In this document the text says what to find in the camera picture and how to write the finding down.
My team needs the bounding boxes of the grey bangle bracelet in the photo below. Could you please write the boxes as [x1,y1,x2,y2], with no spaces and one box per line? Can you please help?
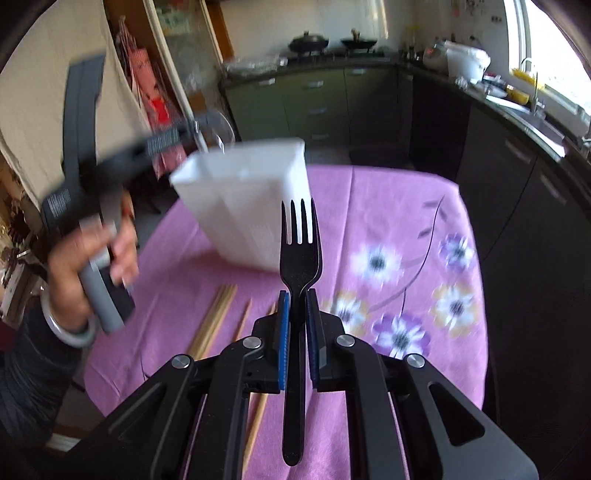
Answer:
[38,287,99,349]

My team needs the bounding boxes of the steel kitchen sink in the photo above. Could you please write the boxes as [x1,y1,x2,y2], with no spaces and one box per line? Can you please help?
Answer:
[486,95,566,158]

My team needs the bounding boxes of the black frying pan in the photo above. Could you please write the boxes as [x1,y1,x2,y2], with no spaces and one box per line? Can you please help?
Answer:
[341,28,378,52]

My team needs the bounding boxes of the clear plastic spoon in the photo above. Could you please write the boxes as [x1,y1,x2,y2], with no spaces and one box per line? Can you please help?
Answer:
[193,109,235,152]

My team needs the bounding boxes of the black plastic fork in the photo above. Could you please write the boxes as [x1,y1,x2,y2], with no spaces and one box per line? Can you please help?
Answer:
[280,200,322,467]

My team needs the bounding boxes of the white plastic utensil holder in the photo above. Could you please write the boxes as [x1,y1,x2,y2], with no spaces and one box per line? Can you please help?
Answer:
[170,138,311,272]

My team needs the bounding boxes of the white hanging cloth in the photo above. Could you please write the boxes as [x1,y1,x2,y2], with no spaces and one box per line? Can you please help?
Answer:
[1,1,149,206]

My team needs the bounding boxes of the steel kitchen faucet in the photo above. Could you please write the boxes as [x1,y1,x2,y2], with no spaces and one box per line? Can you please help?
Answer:
[520,57,545,119]

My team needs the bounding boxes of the person's left hand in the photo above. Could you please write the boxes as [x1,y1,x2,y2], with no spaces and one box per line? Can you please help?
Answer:
[43,192,138,344]

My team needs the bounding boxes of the green kitchen cabinets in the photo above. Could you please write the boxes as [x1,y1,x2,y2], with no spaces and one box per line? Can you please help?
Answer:
[221,61,413,148]

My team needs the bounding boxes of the black wok with lid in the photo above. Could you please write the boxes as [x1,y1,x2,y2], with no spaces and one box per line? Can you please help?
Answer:
[288,31,329,55]

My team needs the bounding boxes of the wooden chopstick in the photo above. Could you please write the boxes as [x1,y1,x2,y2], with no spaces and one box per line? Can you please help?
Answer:
[187,284,238,361]
[240,301,279,476]
[232,298,252,342]

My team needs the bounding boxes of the pink floral tablecloth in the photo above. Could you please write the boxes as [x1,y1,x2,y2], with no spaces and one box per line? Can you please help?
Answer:
[84,165,488,414]

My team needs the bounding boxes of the sliding glass door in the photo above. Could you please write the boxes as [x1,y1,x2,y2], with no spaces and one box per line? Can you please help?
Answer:
[144,1,231,136]

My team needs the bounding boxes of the red checkered apron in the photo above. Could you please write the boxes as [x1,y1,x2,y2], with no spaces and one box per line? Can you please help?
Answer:
[117,16,186,178]

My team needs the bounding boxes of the plastic bag on counter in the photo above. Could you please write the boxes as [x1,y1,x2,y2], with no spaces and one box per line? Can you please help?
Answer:
[222,54,288,78]

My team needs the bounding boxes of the white rice cooker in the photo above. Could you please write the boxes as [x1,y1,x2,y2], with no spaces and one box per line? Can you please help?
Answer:
[423,40,491,83]

